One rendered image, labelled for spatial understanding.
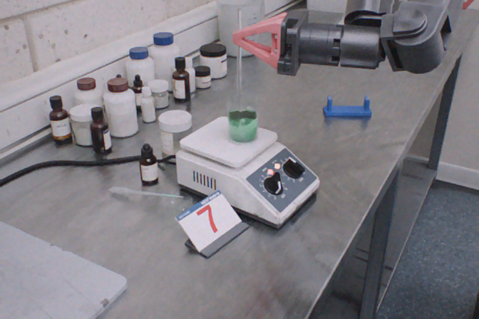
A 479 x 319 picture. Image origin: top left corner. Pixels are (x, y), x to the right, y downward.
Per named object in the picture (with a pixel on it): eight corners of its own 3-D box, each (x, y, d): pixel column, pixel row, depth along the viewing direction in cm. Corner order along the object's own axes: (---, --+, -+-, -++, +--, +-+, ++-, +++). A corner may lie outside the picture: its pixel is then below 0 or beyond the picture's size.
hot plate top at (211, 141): (280, 138, 84) (280, 133, 84) (237, 169, 76) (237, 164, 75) (222, 119, 91) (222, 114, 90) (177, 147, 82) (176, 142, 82)
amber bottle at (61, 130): (52, 136, 102) (44, 95, 98) (70, 132, 103) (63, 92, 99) (55, 144, 99) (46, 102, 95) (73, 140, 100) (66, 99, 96)
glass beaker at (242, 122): (228, 132, 85) (227, 87, 81) (260, 133, 85) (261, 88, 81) (223, 149, 80) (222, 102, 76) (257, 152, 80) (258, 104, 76)
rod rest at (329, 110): (368, 110, 113) (370, 95, 111) (371, 116, 110) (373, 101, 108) (322, 110, 113) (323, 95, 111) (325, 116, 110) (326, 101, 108)
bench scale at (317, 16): (356, 46, 152) (357, 30, 150) (274, 35, 162) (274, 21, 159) (368, 29, 168) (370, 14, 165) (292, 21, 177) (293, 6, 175)
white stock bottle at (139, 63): (155, 102, 116) (151, 53, 111) (127, 102, 116) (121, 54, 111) (158, 91, 122) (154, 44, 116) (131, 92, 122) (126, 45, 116)
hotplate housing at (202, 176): (319, 191, 85) (323, 149, 81) (278, 233, 75) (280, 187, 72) (213, 152, 96) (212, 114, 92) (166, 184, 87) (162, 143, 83)
